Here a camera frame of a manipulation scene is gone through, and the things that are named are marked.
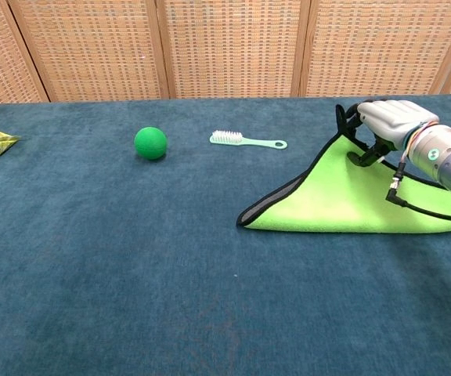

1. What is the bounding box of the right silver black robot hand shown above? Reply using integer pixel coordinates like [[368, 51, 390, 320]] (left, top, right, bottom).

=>
[[342, 99, 441, 168]]

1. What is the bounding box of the grey and green cloth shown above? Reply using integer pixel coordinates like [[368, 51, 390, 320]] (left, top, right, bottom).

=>
[[236, 103, 451, 235]]

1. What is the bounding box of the mint green small brush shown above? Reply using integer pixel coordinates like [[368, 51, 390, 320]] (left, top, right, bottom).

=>
[[209, 130, 289, 151]]

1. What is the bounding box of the woven bamboo folding screen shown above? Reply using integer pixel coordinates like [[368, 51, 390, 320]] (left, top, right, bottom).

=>
[[0, 0, 451, 105]]

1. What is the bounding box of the green ball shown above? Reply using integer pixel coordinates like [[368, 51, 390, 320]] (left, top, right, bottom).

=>
[[133, 126, 168, 161]]

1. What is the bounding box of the blue table cloth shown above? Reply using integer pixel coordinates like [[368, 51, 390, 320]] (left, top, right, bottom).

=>
[[0, 92, 451, 376]]

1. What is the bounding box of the black arm cable with plug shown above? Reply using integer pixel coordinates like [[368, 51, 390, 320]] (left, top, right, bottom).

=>
[[384, 156, 451, 222]]

